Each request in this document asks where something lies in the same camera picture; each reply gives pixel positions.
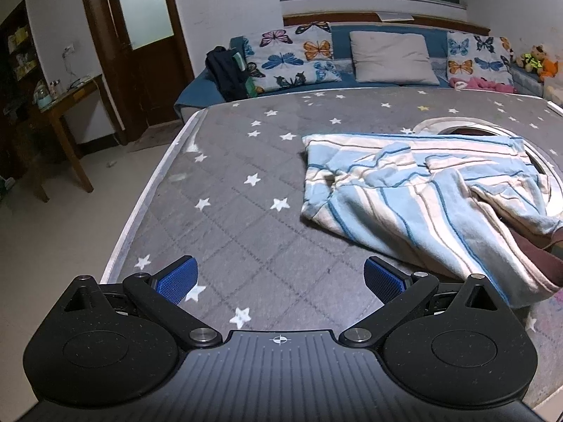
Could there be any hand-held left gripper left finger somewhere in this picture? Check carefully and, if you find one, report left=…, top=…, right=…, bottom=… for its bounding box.
left=64, top=255, right=223, bottom=349

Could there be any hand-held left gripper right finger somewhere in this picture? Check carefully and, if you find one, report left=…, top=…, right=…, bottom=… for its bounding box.
left=341, top=256, right=502, bottom=349

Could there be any blue white striped garment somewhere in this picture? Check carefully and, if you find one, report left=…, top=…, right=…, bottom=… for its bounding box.
left=300, top=133, right=563, bottom=309

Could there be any grey star-print mattress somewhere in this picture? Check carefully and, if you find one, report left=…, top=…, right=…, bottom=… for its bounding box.
left=100, top=88, right=563, bottom=409

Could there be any door mat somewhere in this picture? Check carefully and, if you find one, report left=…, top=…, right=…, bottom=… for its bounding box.
left=127, top=123, right=181, bottom=152

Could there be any dark maroon cloth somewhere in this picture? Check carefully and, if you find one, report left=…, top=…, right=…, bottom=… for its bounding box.
left=512, top=226, right=563, bottom=293

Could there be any round white-rimmed object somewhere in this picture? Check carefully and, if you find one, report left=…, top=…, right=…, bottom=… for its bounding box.
left=411, top=115, right=563, bottom=212

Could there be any blue sofa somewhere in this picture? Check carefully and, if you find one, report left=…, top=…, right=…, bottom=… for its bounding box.
left=173, top=22, right=563, bottom=121

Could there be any brown wooden door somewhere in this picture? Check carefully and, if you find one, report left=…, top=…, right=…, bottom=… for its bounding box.
left=77, top=0, right=194, bottom=143

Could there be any dark backpack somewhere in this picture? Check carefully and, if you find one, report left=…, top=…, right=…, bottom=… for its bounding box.
left=206, top=46, right=253, bottom=102

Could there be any brown wooden table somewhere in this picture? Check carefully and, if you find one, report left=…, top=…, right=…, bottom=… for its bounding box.
left=13, top=75, right=117, bottom=203

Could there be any pink cloth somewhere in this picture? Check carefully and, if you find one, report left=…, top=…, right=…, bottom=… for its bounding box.
left=449, top=77, right=515, bottom=94

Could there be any plain grey pillow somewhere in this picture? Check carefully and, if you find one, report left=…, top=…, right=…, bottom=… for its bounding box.
left=349, top=31, right=441, bottom=86

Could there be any teal kettle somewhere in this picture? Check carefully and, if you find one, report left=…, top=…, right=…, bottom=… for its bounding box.
left=35, top=81, right=53, bottom=110

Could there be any large butterfly-print pillow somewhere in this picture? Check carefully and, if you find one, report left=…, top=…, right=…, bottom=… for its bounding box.
left=242, top=22, right=343, bottom=94

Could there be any small butterfly-print pillow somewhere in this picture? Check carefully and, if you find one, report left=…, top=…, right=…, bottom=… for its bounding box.
left=445, top=31, right=515, bottom=88

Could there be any dark wooden shelf cabinet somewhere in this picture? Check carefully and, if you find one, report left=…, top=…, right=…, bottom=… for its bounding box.
left=0, top=0, right=49, bottom=181

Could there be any plush toy with green vest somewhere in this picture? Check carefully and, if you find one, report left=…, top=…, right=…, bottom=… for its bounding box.
left=515, top=45, right=546, bottom=73

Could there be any orange plush toy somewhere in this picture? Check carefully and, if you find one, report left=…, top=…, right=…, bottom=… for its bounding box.
left=539, top=55, right=559, bottom=83

